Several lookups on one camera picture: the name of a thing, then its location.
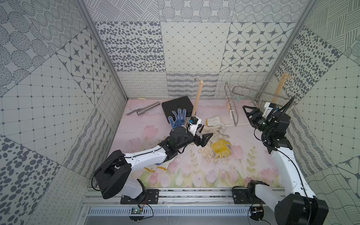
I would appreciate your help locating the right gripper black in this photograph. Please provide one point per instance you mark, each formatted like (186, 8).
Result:
(252, 120)

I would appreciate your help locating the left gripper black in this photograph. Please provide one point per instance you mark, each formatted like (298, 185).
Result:
(197, 138)

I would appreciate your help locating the grey clip hanger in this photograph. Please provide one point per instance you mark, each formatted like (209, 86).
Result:
(231, 92)

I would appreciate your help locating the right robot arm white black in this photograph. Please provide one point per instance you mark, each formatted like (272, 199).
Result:
(300, 206)

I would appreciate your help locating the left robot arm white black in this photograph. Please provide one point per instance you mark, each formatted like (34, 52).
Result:
(113, 175)

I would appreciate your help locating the beige dirty knit gloves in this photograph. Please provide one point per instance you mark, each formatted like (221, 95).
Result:
(207, 151)

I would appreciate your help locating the white glove yellow cuff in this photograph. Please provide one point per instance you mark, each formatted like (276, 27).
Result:
(214, 121)

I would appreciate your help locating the blue dotted glove far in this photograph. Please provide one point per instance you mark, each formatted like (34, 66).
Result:
(179, 120)

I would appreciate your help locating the blue dotted glove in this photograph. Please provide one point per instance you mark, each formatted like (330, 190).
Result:
(158, 166)
(179, 120)

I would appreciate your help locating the black flat pad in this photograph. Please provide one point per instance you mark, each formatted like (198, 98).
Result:
(175, 104)

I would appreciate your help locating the blue dotted glove near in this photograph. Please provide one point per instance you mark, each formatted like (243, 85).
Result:
(158, 166)

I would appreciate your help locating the grey metal cylinder tool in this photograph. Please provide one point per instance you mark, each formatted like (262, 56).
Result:
(143, 110)

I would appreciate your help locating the small black module right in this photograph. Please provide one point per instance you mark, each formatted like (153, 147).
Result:
(256, 213)

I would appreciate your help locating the small circuit board left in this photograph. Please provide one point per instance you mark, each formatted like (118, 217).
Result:
(136, 215)

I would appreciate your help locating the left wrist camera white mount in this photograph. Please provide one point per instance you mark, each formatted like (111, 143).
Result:
(193, 124)

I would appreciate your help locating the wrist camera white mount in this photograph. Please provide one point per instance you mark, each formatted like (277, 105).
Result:
(193, 124)
(269, 109)

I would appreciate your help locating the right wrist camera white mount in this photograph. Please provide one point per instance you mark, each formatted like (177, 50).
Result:
(269, 109)

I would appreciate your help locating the wooden drying rack frame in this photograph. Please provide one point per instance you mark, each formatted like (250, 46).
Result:
(279, 87)

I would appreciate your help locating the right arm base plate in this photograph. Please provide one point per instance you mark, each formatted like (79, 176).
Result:
(239, 195)

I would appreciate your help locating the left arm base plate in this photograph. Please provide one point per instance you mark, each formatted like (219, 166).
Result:
(150, 196)

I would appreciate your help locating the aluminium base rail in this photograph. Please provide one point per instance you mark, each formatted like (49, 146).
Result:
(169, 197)

